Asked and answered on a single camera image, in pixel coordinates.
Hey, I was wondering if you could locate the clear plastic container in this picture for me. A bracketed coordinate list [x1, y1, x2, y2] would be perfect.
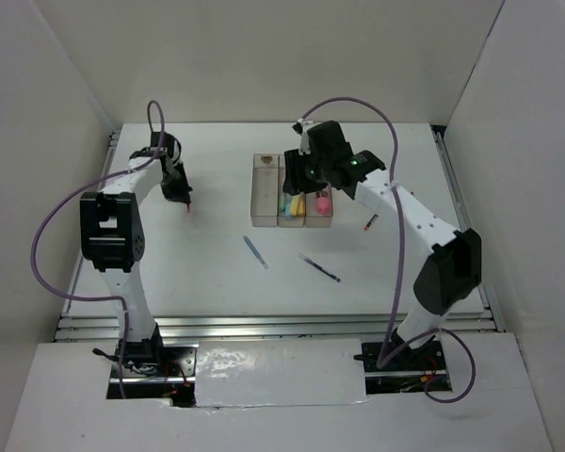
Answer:
[250, 153, 280, 228]
[278, 154, 306, 228]
[304, 186, 334, 228]

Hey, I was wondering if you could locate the aluminium frame rail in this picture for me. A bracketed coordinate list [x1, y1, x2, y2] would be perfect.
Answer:
[51, 122, 508, 339]

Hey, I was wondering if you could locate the white cover plate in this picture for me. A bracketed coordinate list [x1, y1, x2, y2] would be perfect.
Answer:
[195, 338, 367, 408]

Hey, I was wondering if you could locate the right clear plastic container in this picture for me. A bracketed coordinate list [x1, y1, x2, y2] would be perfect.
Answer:
[304, 186, 334, 228]

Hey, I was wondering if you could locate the yellow highlighter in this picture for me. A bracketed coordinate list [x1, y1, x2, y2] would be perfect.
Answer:
[289, 194, 306, 218]

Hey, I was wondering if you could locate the left clear plastic container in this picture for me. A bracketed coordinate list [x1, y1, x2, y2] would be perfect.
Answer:
[250, 153, 280, 228]

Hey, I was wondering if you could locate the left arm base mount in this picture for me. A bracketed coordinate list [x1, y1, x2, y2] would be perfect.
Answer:
[103, 346, 198, 408]

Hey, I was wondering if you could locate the middle clear plastic container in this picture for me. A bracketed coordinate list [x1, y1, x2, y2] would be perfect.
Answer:
[278, 154, 306, 228]

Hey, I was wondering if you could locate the red black pen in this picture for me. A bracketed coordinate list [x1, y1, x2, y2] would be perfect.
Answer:
[363, 214, 379, 231]

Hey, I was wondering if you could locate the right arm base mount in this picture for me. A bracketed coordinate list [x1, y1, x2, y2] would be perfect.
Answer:
[353, 337, 446, 374]

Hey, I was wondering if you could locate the pink capped pen bundle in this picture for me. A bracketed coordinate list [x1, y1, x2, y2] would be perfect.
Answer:
[315, 190, 332, 217]

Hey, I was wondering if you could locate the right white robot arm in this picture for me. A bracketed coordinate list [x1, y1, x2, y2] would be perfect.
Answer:
[282, 121, 481, 369]

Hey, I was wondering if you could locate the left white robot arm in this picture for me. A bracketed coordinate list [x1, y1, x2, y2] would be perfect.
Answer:
[80, 132, 192, 376]

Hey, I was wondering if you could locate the dark purple gel pen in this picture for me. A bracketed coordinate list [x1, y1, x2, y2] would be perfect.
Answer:
[298, 252, 341, 283]

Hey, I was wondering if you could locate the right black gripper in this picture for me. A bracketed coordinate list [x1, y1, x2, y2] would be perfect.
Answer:
[282, 148, 330, 197]

